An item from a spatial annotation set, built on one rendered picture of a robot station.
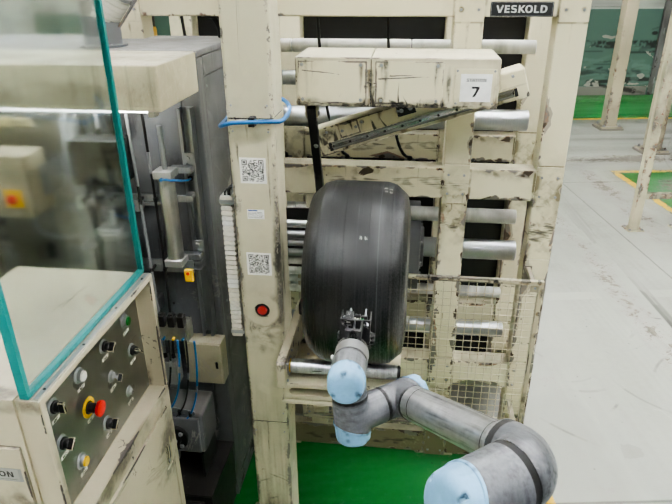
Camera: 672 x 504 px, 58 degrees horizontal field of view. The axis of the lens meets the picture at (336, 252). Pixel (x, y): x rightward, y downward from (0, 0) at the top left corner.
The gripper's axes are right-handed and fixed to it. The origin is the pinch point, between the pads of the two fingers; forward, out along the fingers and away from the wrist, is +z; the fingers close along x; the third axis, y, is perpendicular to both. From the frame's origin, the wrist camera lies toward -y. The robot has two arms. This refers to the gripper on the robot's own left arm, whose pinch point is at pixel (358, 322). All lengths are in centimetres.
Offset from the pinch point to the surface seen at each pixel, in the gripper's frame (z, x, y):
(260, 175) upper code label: 24, 31, 31
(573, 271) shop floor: 294, -138, -83
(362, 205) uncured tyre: 22.8, 1.8, 24.8
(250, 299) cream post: 29.1, 35.5, -8.4
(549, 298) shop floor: 252, -112, -89
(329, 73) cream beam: 47, 15, 59
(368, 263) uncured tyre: 11.1, -1.2, 12.2
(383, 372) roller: 23.7, -6.7, -26.9
